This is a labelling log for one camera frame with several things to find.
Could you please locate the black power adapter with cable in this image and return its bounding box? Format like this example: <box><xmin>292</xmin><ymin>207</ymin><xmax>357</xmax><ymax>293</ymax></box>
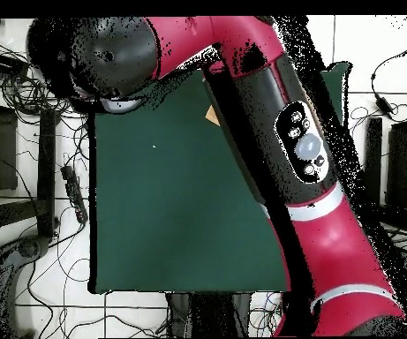
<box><xmin>370</xmin><ymin>41</ymin><xmax>407</xmax><ymax>120</ymax></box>

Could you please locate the long black power strip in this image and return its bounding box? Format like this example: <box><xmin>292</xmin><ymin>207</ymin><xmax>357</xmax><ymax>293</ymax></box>
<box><xmin>0</xmin><ymin>50</ymin><xmax>30</xmax><ymax>77</ymax></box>

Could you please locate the orange terry towel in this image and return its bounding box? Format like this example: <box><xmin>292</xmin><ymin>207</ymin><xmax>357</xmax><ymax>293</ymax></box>
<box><xmin>205</xmin><ymin>104</ymin><xmax>222</xmax><ymax>127</ymax></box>

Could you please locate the dark wooden furniture frame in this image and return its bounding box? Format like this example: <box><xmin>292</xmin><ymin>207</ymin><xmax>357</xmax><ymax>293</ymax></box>
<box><xmin>0</xmin><ymin>102</ymin><xmax>57</xmax><ymax>245</ymax></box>

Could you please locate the dark green table cloth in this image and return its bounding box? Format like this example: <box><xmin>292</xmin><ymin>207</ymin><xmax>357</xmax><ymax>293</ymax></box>
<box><xmin>87</xmin><ymin>61</ymin><xmax>352</xmax><ymax>295</ymax></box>

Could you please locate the tangle of floor cables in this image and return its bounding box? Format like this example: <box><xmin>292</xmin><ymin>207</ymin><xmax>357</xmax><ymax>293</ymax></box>
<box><xmin>248</xmin><ymin>291</ymin><xmax>284</xmax><ymax>337</ymax></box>
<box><xmin>0</xmin><ymin>34</ymin><xmax>91</xmax><ymax>123</ymax></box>

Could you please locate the black upright bar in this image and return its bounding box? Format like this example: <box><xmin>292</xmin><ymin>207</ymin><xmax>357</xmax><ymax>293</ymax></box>
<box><xmin>362</xmin><ymin>117</ymin><xmax>383</xmax><ymax>209</ymax></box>

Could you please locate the dark round caster base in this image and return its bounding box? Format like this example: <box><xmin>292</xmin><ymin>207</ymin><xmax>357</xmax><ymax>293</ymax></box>
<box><xmin>17</xmin><ymin>235</ymin><xmax>51</xmax><ymax>260</ymax></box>

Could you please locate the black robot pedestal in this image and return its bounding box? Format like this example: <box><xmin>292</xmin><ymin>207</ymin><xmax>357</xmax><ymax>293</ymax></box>
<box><xmin>166</xmin><ymin>291</ymin><xmax>253</xmax><ymax>339</ymax></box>

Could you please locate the small black power strip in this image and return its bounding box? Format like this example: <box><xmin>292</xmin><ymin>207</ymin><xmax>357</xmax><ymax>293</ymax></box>
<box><xmin>60</xmin><ymin>165</ymin><xmax>89</xmax><ymax>224</ymax></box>

